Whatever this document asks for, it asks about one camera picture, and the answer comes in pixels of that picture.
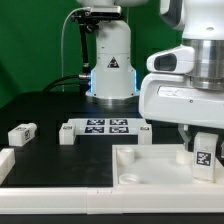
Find black camera on stand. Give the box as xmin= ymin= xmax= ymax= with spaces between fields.
xmin=71 ymin=6 xmax=123 ymax=74

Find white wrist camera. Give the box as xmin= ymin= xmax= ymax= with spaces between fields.
xmin=146 ymin=45 xmax=195 ymax=74

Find white U-shaped fence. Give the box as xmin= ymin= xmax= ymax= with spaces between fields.
xmin=0 ymin=146 xmax=224 ymax=215

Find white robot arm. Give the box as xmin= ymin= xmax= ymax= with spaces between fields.
xmin=77 ymin=0 xmax=224 ymax=129

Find grey camera cable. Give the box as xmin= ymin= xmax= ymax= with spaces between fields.
xmin=60 ymin=6 xmax=91 ymax=93

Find black cables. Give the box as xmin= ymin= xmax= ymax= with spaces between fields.
xmin=41 ymin=74 xmax=92 ymax=94

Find white square tabletop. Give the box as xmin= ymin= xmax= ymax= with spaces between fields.
xmin=112 ymin=144 xmax=224 ymax=191

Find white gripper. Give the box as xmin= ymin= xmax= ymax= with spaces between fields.
xmin=139 ymin=73 xmax=224 ymax=151

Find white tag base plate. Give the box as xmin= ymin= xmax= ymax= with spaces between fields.
xmin=68 ymin=118 xmax=145 ymax=135

